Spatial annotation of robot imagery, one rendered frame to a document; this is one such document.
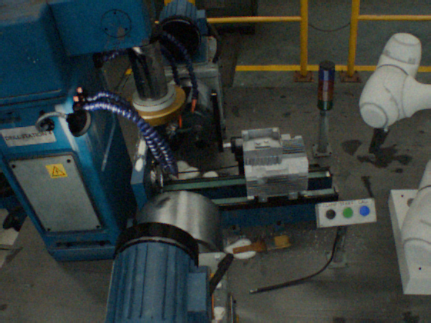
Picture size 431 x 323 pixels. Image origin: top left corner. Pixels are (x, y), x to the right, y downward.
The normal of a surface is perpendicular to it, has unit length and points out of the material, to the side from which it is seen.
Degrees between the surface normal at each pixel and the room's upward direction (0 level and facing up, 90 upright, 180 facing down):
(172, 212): 2
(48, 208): 90
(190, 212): 24
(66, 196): 90
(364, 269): 0
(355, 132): 0
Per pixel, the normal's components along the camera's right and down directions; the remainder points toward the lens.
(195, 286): -0.12, -0.73
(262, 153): 0.00, 0.67
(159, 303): 0.27, -0.71
